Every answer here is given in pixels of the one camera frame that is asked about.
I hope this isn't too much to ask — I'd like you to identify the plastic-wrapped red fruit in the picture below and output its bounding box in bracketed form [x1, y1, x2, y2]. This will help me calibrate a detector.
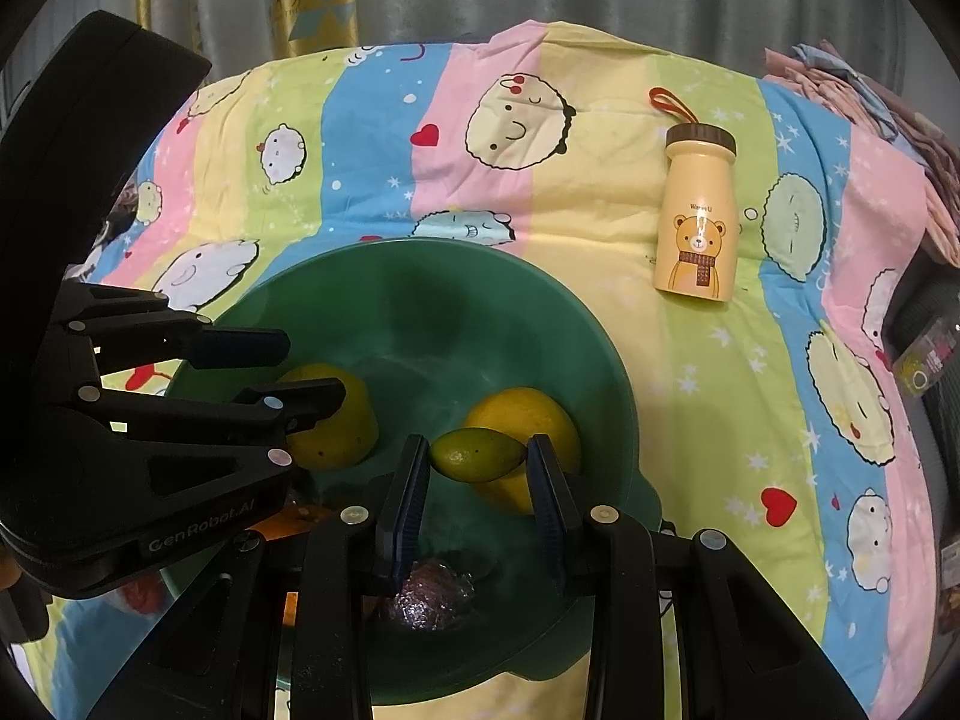
[386, 555, 481, 631]

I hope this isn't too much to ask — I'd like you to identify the grey sofa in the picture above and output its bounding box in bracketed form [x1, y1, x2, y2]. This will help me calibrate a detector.
[885, 255, 960, 541]

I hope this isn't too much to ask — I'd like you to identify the striped cartoon bed sheet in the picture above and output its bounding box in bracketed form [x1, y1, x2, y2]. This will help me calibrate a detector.
[11, 21, 953, 720]

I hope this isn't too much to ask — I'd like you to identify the clear pack of red snacks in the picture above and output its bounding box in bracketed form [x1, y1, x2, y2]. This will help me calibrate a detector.
[934, 540, 960, 631]

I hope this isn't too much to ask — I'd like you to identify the yellow lemon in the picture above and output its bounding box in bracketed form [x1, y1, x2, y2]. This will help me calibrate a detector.
[281, 364, 380, 472]
[463, 388, 582, 517]

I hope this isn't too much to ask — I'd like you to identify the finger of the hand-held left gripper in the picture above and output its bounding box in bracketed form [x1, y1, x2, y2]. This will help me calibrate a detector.
[66, 281, 292, 374]
[73, 377, 348, 520]

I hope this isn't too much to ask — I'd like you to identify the green lime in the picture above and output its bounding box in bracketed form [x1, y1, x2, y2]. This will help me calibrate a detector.
[430, 427, 526, 482]

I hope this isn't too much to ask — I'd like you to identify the pile of folded clothes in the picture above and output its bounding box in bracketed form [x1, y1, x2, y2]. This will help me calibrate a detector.
[763, 41, 960, 263]

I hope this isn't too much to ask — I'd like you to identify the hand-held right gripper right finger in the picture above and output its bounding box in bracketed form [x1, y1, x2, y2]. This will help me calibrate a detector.
[525, 433, 852, 720]

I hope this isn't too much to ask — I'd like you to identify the yellow bear-print bottle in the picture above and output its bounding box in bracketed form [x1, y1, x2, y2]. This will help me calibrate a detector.
[649, 86, 737, 308]

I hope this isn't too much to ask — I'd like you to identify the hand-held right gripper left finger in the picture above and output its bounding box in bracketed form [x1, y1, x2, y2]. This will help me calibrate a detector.
[120, 433, 433, 720]

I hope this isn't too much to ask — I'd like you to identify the green plastic bowl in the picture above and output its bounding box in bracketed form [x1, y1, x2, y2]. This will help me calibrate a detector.
[157, 238, 665, 706]

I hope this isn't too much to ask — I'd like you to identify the clear plastic bottle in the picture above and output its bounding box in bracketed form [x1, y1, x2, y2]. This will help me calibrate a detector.
[896, 315, 960, 395]

